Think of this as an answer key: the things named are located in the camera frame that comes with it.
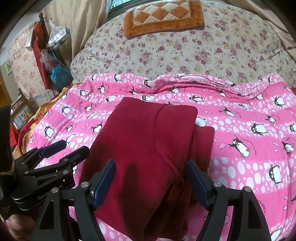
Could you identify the pink penguin print blanket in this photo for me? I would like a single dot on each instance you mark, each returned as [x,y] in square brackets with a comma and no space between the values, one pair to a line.
[253,145]

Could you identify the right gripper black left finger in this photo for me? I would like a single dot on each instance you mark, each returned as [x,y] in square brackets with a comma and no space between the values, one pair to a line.
[65,211]

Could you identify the floral hanging cloth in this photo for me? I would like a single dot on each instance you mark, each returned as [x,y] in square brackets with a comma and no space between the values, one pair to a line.
[24,64]

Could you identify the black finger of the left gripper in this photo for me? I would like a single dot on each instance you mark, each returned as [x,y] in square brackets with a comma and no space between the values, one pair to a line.
[52,149]
[74,158]

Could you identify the framed picture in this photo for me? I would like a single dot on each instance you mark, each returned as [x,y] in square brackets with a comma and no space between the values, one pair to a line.
[20,115]

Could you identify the blue plastic bag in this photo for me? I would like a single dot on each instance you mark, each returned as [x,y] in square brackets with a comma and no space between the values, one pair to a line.
[61,77]

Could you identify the red wooden coat rack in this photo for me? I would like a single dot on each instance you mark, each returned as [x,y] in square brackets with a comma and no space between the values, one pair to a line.
[39,42]

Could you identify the orange checkered cushion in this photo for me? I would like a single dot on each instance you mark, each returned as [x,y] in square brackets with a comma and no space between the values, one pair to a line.
[162,16]

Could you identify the floral cream bedspread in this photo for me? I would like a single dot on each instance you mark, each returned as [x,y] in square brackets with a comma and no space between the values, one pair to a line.
[240,42]

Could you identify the person's left hand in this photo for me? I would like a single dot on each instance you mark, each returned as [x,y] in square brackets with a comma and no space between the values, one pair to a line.
[20,227]

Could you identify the beige curtain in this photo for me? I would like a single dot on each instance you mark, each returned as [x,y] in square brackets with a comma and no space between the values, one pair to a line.
[81,17]

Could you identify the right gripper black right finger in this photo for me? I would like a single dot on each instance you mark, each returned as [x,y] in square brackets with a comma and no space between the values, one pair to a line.
[247,221]

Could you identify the dark red fleece garment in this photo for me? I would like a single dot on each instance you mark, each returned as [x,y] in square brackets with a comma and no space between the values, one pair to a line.
[150,143]

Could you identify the clear plastic bag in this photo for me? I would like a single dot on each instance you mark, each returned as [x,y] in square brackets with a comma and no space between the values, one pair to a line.
[58,35]

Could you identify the orange yellow blanket edge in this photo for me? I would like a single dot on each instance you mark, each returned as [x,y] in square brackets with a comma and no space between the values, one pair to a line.
[27,130]

